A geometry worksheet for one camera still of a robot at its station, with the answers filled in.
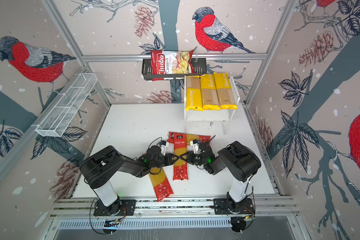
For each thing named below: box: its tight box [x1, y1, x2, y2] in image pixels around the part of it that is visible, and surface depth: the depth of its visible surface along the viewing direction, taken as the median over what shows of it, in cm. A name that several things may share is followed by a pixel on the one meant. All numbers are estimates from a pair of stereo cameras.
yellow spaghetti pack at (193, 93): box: [186, 75, 204, 112], surface depth 78 cm
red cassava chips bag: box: [150, 49, 195, 81], surface depth 89 cm
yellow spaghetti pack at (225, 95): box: [213, 72, 238, 110], surface depth 80 cm
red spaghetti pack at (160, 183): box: [148, 167, 174, 202], surface depth 81 cm
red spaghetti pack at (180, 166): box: [173, 133, 189, 181], surface depth 88 cm
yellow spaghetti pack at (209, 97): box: [200, 73, 221, 111], surface depth 79 cm
